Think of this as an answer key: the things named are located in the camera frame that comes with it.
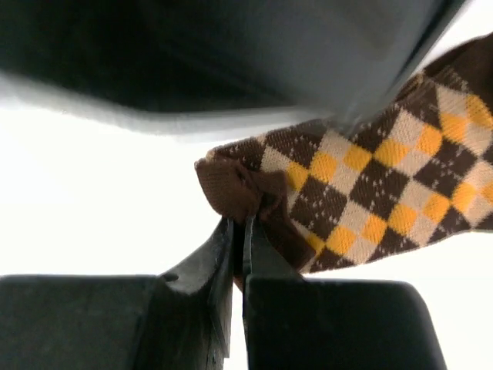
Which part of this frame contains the brown argyle sock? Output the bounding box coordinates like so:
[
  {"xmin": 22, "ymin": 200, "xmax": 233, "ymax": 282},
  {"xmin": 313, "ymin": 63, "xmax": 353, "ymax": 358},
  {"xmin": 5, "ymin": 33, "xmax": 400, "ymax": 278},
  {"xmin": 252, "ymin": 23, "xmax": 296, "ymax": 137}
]
[{"xmin": 195, "ymin": 35, "xmax": 492, "ymax": 273}]

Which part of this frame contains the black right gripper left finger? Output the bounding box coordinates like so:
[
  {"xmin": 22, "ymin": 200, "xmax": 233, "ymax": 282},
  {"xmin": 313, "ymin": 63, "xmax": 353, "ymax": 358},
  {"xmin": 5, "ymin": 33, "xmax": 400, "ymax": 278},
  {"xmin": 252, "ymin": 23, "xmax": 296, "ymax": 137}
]
[{"xmin": 1, "ymin": 219, "xmax": 234, "ymax": 369}]

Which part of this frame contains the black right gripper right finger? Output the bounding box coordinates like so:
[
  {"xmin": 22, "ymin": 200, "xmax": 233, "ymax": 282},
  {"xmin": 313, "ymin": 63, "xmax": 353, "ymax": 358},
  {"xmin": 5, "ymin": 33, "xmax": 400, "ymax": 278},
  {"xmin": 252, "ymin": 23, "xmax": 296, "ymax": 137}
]
[{"xmin": 243, "ymin": 218, "xmax": 446, "ymax": 369}]

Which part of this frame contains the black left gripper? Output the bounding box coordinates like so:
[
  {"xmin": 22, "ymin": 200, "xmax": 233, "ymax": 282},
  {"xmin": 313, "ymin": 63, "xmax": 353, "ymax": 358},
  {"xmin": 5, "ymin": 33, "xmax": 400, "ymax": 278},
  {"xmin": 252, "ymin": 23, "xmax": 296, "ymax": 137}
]
[{"xmin": 1, "ymin": 1, "xmax": 465, "ymax": 138}]

